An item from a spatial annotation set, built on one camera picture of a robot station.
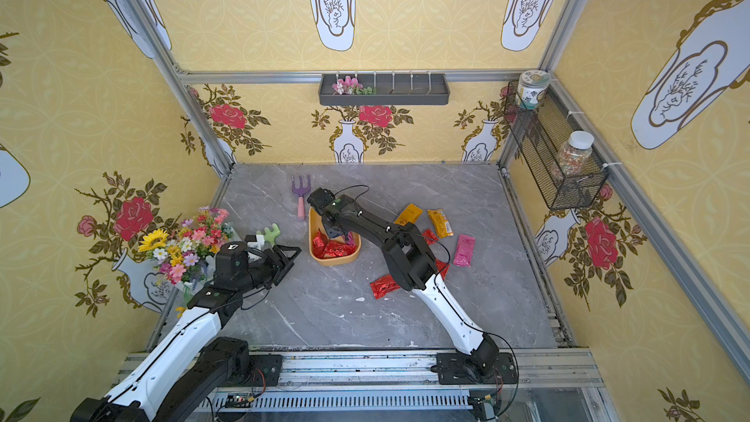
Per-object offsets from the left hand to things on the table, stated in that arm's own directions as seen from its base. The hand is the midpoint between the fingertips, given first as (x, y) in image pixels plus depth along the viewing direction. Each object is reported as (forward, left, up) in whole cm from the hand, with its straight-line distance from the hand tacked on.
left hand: (289, 253), depth 83 cm
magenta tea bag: (+3, -53, -8) cm, 53 cm away
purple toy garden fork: (+33, +4, -13) cm, 35 cm away
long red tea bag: (-7, -27, -8) cm, 29 cm away
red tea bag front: (+6, -8, -8) cm, 12 cm away
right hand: (+19, -16, -10) cm, 27 cm away
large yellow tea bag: (+18, -37, -8) cm, 42 cm away
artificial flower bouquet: (-1, +27, +4) cm, 27 cm away
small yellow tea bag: (+14, -47, -8) cm, 50 cm away
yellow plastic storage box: (+16, -4, -9) cm, 19 cm away
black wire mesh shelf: (+35, -80, +13) cm, 88 cm away
